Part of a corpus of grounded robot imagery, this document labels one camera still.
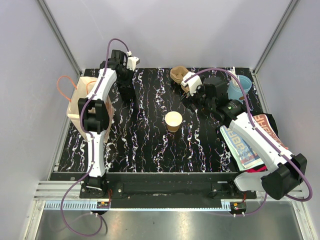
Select pulp cup carrier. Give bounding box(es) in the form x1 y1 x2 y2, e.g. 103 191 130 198
170 66 190 93

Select single brown paper cup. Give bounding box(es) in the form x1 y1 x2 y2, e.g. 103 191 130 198
164 111 183 133

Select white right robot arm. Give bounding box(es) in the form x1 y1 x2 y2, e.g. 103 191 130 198
180 72 307 200

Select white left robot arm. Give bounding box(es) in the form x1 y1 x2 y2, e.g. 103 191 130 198
77 50 140 198

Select blue cup holder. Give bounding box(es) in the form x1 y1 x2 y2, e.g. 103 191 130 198
227 75 252 102

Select wrapped stirrers in holder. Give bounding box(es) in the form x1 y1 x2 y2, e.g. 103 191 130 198
229 66 240 88

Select stack of black lids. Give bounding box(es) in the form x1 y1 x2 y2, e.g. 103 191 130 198
118 83 136 102

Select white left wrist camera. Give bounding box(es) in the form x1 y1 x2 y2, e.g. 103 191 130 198
126 51 140 71

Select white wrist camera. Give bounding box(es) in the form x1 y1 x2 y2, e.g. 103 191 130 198
180 71 203 96
126 51 140 71

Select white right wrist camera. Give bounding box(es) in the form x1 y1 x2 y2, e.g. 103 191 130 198
180 71 203 96

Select aluminium frame post left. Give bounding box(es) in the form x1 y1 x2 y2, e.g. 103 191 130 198
35 0 82 76

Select aluminium frame post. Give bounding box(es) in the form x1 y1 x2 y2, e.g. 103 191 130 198
252 0 300 75
35 0 82 76

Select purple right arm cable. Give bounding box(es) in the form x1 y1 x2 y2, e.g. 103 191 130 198
183 68 313 217

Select aluminium frame post right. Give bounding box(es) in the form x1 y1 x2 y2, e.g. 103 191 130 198
252 0 300 75

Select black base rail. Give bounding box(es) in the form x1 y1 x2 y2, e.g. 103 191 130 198
49 172 257 208

